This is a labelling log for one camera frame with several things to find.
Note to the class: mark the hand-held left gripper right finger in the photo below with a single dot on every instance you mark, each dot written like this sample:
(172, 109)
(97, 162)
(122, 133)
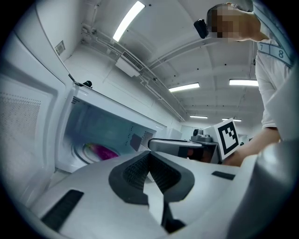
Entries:
(205, 198)

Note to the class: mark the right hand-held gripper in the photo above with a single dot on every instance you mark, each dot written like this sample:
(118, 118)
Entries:
(227, 137)

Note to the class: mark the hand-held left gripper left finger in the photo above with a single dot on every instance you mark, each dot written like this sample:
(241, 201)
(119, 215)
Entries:
(93, 198)

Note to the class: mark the purple object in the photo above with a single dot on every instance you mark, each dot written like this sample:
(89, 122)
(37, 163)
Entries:
(105, 152)

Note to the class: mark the white microwave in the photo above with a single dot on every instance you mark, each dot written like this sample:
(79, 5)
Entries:
(98, 126)

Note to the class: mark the person's right forearm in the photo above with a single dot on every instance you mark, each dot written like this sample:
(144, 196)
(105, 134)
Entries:
(257, 144)

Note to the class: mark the ceiling strip light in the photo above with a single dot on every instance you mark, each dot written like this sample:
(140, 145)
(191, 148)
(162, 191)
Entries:
(184, 87)
(237, 120)
(129, 21)
(244, 82)
(198, 117)

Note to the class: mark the white air conditioner unit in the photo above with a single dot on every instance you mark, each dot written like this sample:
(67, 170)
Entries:
(128, 65)

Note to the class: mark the person's white shirt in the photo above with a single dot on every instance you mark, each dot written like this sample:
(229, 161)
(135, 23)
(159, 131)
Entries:
(273, 93)

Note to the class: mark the white ceiling pipes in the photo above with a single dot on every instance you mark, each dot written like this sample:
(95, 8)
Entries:
(112, 45)

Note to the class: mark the person's head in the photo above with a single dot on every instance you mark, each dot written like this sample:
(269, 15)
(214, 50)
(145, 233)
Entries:
(236, 22)

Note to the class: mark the black head-mounted camera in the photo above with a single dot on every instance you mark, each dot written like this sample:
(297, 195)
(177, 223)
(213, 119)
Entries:
(201, 28)

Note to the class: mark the framed wall sign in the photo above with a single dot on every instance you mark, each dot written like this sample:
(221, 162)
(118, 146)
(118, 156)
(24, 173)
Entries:
(60, 47)

